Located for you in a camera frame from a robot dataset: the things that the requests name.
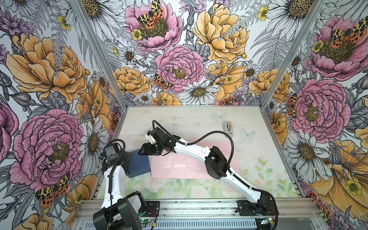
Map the dark blue gift box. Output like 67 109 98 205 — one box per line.
126 150 151 179

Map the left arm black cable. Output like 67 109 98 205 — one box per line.
101 138 159 230

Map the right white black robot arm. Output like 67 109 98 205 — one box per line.
139 127 279 217

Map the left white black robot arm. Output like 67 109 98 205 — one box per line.
93 139 158 230

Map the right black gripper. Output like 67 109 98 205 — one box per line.
138 140 165 156

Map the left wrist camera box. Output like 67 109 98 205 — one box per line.
104 143 119 162

